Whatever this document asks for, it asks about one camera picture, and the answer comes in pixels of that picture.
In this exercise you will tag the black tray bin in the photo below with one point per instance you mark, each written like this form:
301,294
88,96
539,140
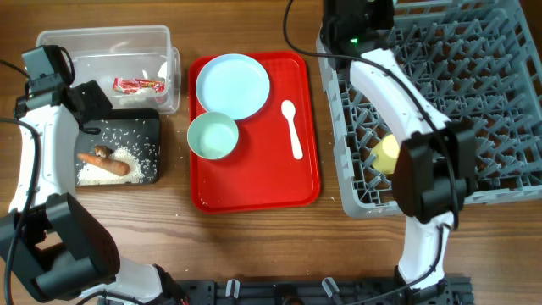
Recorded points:
133,136

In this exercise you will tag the clear plastic bin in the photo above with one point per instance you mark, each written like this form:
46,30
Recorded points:
106,53

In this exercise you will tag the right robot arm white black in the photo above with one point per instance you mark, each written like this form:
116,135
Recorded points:
435,170

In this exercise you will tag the white plastic spoon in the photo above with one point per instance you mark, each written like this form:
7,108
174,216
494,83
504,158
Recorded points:
288,110

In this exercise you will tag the green bowl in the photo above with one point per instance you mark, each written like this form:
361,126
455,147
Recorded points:
212,136

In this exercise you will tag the yellow cup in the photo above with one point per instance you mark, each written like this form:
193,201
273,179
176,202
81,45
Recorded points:
386,153

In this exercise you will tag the white tissue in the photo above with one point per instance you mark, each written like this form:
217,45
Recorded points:
163,71

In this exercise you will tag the red snack wrapper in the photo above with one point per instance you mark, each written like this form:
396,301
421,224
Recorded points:
137,86

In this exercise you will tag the grey dishwasher rack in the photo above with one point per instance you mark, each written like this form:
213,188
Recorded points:
476,62

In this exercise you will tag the red serving tray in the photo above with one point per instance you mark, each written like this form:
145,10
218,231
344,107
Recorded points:
261,172

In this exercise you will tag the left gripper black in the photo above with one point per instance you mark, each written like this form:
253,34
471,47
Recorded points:
94,98

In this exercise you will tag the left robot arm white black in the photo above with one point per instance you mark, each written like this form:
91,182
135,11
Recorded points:
49,241

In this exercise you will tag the white rice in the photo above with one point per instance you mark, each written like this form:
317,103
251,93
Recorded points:
90,175

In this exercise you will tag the orange carrot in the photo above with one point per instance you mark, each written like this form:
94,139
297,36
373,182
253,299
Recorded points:
110,165

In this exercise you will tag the light blue plate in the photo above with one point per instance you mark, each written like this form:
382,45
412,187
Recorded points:
233,84

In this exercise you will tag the brown food scrap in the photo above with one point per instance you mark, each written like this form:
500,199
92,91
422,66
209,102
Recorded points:
102,151

